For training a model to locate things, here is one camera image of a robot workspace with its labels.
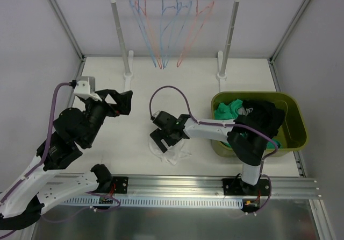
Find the white tank top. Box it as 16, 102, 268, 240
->
148, 139, 191, 165

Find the green tank top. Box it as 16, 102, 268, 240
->
214, 98, 282, 149

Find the grey tank top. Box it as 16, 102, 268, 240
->
238, 107, 253, 116

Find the pink wire hanger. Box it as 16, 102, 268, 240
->
134, 0, 162, 69

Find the light blue wire hanger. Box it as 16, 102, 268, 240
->
129, 0, 162, 68

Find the black tank top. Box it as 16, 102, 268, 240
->
242, 100, 285, 138

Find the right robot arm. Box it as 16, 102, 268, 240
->
149, 111, 270, 195

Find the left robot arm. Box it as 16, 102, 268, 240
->
1, 89, 133, 231

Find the white clothes rack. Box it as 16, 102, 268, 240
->
110, 0, 240, 91

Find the olive green plastic basin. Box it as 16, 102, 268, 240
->
211, 91, 309, 157

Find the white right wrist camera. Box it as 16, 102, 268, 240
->
151, 110, 161, 121

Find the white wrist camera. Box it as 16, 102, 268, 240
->
73, 76, 102, 101
151, 110, 161, 121

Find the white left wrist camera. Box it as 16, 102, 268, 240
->
73, 76, 102, 101

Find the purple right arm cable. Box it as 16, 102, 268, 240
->
149, 86, 280, 216

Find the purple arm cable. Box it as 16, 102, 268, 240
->
149, 86, 280, 216
0, 82, 121, 240

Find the aluminium mounting rail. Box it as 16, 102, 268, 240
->
43, 173, 322, 200

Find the white slotted cable duct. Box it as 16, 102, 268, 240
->
62, 195, 243, 209

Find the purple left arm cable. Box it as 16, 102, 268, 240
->
0, 82, 121, 240

